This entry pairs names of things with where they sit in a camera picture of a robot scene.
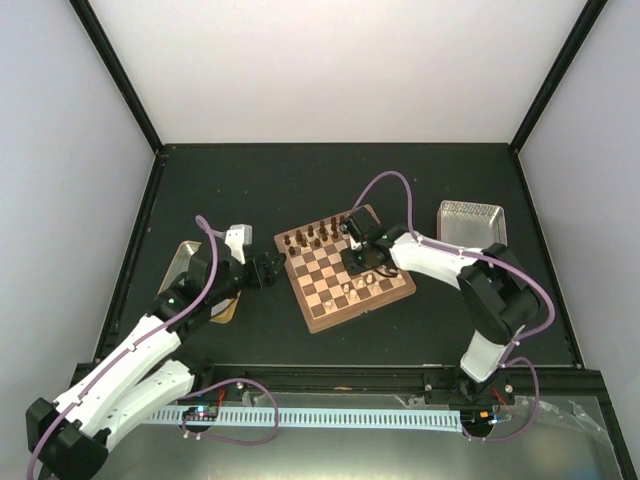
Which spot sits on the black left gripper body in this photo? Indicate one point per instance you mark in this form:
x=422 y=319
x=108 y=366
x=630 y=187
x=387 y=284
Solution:
x=261 y=280

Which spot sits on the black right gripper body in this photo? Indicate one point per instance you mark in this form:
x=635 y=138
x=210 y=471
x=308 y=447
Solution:
x=360 y=264

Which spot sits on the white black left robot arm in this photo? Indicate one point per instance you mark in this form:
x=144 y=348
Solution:
x=73 y=435

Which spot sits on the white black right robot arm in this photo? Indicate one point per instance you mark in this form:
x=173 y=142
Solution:
x=505 y=304

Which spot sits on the light chess pieces pile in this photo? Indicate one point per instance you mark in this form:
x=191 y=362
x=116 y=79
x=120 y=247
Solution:
x=340 y=290

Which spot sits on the dark chess pieces row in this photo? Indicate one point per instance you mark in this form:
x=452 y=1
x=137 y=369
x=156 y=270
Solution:
x=323 y=234

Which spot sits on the wooden chess board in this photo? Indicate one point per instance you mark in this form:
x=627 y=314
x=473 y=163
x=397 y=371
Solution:
x=303 y=270

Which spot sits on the metal tray yellow rim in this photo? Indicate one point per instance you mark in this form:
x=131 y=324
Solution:
x=189 y=271

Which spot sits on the pink plastic bin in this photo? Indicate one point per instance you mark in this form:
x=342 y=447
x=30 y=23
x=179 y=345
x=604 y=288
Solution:
x=470 y=224

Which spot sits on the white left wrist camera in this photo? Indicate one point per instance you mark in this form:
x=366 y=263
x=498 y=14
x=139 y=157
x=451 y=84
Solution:
x=237 y=237

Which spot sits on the black mounting rail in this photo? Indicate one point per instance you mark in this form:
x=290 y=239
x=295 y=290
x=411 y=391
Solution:
x=437 y=384

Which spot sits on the light blue slotted cable duct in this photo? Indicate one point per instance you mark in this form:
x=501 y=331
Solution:
x=332 y=418

